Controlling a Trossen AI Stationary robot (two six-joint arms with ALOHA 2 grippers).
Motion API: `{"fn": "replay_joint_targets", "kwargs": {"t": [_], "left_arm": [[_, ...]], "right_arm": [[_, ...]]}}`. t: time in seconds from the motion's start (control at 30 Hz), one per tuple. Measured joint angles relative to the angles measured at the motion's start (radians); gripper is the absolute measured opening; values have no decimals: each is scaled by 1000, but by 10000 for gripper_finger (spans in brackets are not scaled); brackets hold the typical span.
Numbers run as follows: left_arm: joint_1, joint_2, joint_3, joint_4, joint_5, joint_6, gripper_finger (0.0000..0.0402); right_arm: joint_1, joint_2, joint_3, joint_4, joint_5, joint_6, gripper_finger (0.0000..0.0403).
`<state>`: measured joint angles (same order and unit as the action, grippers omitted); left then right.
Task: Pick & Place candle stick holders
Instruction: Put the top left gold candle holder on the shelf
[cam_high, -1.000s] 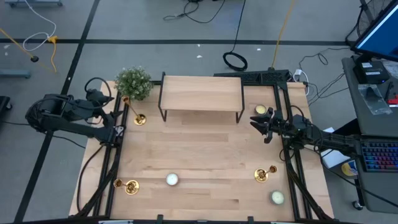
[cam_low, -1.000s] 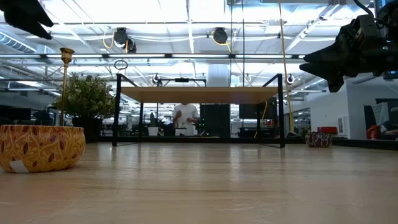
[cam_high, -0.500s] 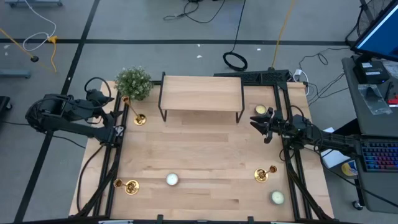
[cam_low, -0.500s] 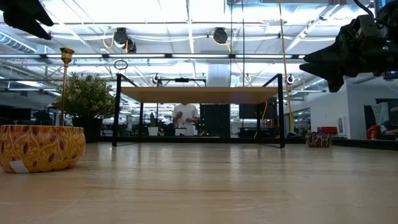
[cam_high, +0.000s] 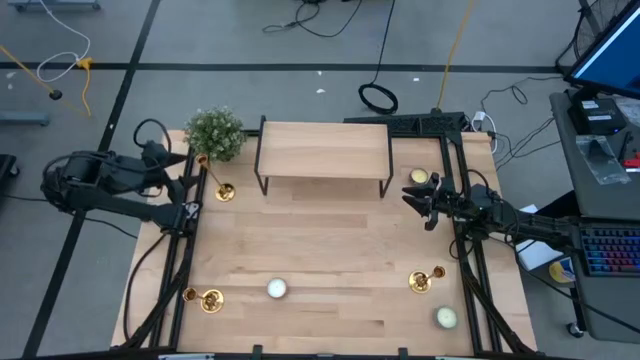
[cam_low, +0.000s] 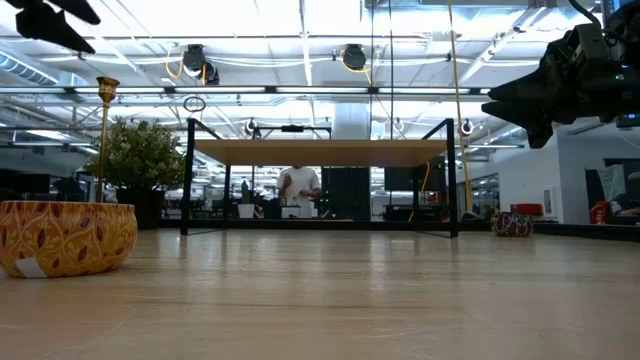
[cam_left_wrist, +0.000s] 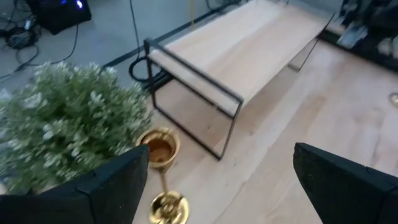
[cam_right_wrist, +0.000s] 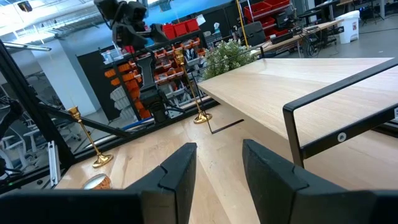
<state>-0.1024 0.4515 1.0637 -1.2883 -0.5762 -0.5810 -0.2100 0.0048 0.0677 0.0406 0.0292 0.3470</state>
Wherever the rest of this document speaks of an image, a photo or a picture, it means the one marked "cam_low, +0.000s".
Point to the black aluminium extrusion frame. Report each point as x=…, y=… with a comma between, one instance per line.
x=350, y=225

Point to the green artificial potted plant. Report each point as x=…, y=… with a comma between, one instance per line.
x=135, y=155

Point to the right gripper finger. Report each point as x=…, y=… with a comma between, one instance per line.
x=530, y=112
x=525, y=87

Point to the red box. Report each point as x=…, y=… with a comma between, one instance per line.
x=526, y=209

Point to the black cabinet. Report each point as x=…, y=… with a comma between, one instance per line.
x=345, y=192

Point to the tall brass candlestick holder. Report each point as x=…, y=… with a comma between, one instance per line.
x=107, y=90

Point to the red bag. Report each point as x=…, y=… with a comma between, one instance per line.
x=598, y=212

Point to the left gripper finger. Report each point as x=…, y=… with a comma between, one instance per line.
x=45, y=25
x=80, y=9

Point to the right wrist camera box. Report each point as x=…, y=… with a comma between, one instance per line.
x=587, y=45

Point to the dark red patterned candle tin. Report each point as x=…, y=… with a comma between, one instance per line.
x=511, y=225

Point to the small white potted plant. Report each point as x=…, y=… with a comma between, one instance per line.
x=245, y=211

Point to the wooden shelf black metal legs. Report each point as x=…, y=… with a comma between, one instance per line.
x=320, y=152

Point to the orange leaf pattern candle tin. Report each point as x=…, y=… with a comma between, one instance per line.
x=65, y=240

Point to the person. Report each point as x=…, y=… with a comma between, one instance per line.
x=299, y=182

